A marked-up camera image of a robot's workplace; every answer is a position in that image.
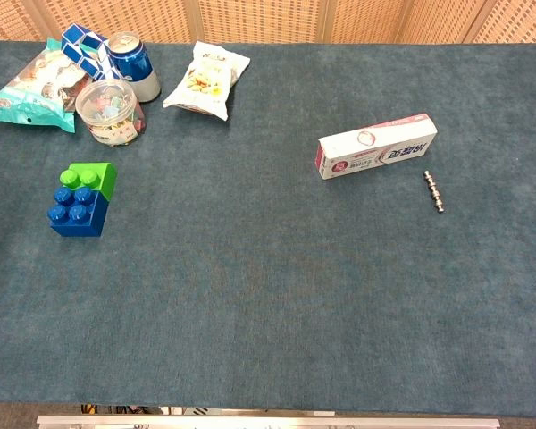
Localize green toy brick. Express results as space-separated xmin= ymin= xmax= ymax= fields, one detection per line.
xmin=59 ymin=162 xmax=118 ymax=204

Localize blue toy brick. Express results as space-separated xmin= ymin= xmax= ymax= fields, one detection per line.
xmin=46 ymin=186 xmax=110 ymax=239

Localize teal table cloth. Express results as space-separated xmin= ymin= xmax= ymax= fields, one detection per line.
xmin=0 ymin=39 xmax=536 ymax=419

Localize white pink toothpaste box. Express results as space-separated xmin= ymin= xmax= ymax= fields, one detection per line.
xmin=317 ymin=113 xmax=439 ymax=181

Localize white chips snack bag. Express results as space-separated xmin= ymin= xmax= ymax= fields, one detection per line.
xmin=162 ymin=40 xmax=252 ymax=122

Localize silver metal beaded rod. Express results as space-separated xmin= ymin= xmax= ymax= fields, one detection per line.
xmin=423 ymin=169 xmax=448 ymax=215

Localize clear jar of clips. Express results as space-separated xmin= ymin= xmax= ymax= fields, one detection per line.
xmin=74 ymin=79 xmax=147 ymax=147

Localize woven folding screen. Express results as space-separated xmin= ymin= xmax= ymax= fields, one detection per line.
xmin=0 ymin=0 xmax=536 ymax=45

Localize blue silver drink can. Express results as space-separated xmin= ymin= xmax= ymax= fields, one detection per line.
xmin=107 ymin=31 xmax=163 ymax=104

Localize blue white snake puzzle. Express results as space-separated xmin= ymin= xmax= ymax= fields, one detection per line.
xmin=60 ymin=23 xmax=122 ymax=82

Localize teal snack bag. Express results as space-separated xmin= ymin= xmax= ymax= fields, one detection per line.
xmin=0 ymin=38 xmax=92 ymax=134

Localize silver aluminium rail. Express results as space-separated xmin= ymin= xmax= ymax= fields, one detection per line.
xmin=36 ymin=414 xmax=502 ymax=429

